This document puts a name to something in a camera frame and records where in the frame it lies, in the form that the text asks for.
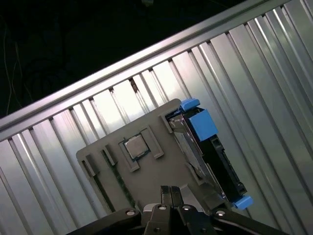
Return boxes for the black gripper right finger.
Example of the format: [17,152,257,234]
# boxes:
[171,186,291,235]

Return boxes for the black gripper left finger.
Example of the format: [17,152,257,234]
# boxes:
[70,185,175,235]

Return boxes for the silver CPU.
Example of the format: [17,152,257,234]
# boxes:
[123,137,150,160]

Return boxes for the green RAM stick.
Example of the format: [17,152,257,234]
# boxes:
[101,149,135,211]

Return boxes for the hard disk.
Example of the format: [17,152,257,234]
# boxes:
[168,97,254,210]

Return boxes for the grey parts rack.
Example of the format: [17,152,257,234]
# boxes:
[75,98,228,221]

